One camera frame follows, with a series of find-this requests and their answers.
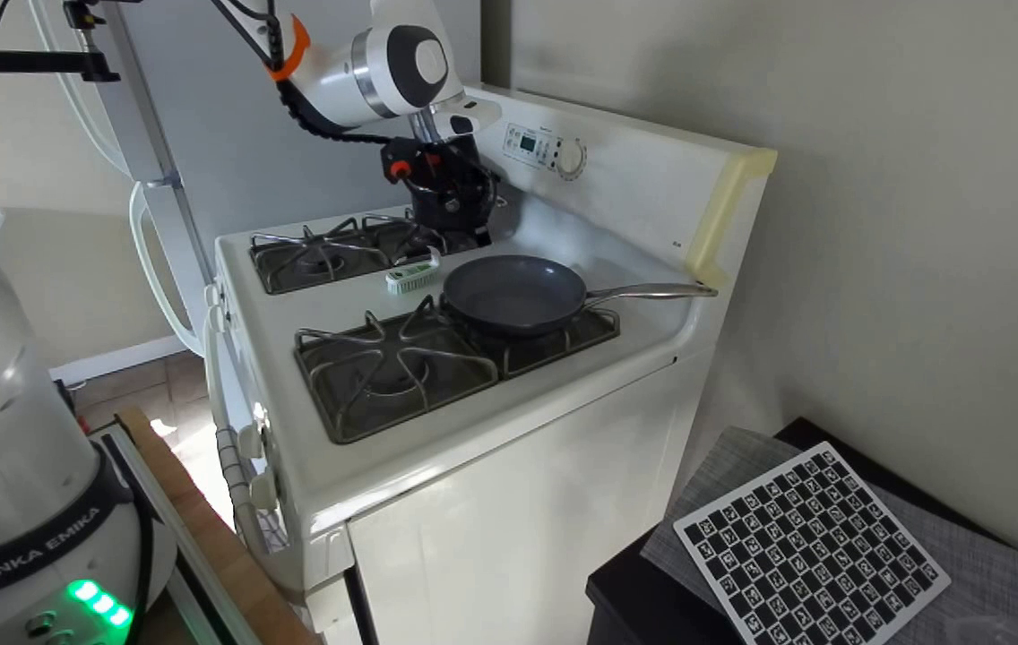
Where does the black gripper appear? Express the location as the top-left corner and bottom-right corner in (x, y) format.
(382, 115), (497, 221)

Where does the dark grey frying pan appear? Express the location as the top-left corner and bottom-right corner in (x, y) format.
(436, 252), (724, 340)

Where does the black grate under pan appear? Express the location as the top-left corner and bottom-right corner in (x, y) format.
(289, 280), (622, 448)

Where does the black saucepan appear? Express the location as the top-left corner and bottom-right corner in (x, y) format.
(404, 170), (516, 252)

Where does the black grate under pot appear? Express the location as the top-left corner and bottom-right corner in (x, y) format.
(246, 209), (496, 297)

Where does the round white stove dial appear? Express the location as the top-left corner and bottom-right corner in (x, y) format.
(556, 136), (591, 181)

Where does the white refrigerator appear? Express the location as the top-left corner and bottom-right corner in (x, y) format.
(52, 0), (487, 366)

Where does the white gas stove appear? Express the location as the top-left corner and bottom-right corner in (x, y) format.
(204, 77), (783, 645)

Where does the checked dish towel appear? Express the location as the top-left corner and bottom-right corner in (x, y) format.
(215, 419), (295, 559)

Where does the wooden board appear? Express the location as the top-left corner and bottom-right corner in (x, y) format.
(111, 409), (323, 645)

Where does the black pole with orange tape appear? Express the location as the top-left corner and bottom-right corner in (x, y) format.
(0, 44), (124, 86)

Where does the black low table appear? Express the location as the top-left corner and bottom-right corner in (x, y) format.
(583, 414), (1018, 645)

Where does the checkered calibration board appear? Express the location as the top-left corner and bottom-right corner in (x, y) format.
(670, 438), (953, 645)

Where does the grey foam mat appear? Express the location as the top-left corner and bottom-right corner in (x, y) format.
(637, 421), (1018, 645)

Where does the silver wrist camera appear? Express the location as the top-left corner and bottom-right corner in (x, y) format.
(443, 94), (511, 138)

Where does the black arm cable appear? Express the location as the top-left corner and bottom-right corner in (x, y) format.
(210, 0), (413, 149)

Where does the orange cable strap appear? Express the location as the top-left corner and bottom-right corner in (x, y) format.
(269, 13), (320, 86)

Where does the white oven door handle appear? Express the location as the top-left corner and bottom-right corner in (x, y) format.
(204, 282), (297, 565)

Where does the metal robot mounting frame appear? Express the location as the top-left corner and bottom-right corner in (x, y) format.
(81, 421), (262, 645)

